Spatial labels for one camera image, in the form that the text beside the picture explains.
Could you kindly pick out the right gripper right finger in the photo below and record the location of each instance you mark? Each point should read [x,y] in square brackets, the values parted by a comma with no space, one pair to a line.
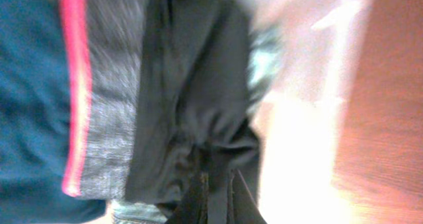
[241,207]

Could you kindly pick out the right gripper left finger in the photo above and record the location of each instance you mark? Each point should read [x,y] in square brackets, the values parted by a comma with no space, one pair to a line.
[193,208]

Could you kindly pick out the black shorts red grey waistband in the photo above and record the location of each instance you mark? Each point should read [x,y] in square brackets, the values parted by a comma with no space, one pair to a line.
[158,94]

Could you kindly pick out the light blue jeans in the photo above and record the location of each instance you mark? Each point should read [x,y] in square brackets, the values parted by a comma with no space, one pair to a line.
[264,64]

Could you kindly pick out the teal blue shirt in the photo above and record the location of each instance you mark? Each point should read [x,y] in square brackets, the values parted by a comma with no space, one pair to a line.
[35,115]

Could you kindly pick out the clear plastic storage bin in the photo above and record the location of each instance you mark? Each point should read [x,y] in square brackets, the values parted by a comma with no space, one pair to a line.
[300,118]

